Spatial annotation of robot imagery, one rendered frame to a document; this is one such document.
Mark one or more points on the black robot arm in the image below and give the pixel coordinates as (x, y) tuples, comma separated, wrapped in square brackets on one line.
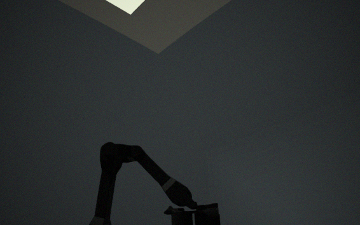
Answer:
[(111, 158)]

